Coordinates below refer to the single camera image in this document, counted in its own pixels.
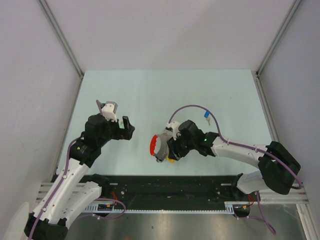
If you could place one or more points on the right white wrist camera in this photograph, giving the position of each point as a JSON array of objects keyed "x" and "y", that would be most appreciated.
[{"x": 172, "y": 129}]

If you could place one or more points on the key with blue cap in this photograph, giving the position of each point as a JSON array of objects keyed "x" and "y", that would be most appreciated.
[{"x": 207, "y": 117}]

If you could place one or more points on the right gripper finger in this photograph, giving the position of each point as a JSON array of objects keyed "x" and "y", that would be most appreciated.
[
  {"x": 171, "y": 144},
  {"x": 178, "y": 154}
]

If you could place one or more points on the red handled metal key holder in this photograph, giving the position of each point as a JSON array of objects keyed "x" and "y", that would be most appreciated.
[{"x": 158, "y": 146}]

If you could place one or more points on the aluminium corner post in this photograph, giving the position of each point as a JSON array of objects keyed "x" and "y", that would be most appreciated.
[
  {"x": 48, "y": 13},
  {"x": 279, "y": 35}
]

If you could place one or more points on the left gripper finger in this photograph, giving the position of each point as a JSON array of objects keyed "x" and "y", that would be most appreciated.
[
  {"x": 119, "y": 126},
  {"x": 128, "y": 128}
]

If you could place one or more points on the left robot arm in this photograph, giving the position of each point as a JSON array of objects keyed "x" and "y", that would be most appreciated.
[{"x": 53, "y": 216}]

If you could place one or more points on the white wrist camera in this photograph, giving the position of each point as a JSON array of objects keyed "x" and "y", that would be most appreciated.
[
  {"x": 109, "y": 111},
  {"x": 172, "y": 129}
]

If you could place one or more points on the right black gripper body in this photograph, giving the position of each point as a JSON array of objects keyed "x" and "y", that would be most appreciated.
[{"x": 184, "y": 144}]

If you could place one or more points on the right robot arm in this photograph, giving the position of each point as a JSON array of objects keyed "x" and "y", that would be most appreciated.
[{"x": 276, "y": 167}]

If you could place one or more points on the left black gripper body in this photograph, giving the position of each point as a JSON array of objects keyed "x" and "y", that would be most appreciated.
[{"x": 111, "y": 132}]

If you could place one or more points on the left aluminium corner post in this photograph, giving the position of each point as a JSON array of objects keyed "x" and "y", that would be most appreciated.
[{"x": 48, "y": 13}]

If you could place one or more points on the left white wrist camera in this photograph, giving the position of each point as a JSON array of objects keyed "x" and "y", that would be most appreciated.
[{"x": 109, "y": 111}]

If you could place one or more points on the right aluminium corner post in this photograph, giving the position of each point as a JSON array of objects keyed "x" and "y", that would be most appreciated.
[{"x": 279, "y": 35}]

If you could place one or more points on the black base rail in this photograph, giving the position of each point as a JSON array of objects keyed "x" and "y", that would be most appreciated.
[{"x": 176, "y": 193}]

